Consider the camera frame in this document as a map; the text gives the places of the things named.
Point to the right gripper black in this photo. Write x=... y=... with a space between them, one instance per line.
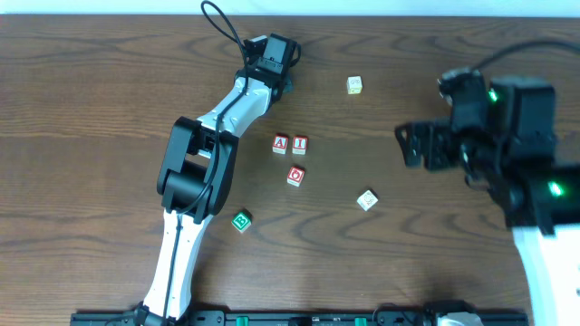
x=435 y=148

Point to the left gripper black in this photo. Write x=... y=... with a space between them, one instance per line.
x=285 y=86

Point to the red letter A block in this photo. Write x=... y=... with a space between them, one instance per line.
x=280 y=144

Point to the red letter I block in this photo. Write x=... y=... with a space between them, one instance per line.
x=300 y=144

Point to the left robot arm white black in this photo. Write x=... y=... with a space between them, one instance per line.
x=197 y=171

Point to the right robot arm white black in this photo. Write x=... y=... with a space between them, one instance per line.
x=546 y=235

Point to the plain wooden block far right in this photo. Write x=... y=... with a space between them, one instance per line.
x=354 y=85

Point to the plain wooden block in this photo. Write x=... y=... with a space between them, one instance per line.
x=354 y=85
x=367 y=200

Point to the red apple picture block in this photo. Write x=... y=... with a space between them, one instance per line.
x=295 y=176

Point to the plain wooden block near right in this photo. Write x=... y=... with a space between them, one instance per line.
x=367 y=200

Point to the green letter B block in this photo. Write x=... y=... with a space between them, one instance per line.
x=241 y=221

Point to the black mounting rail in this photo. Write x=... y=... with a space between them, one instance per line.
x=220 y=318

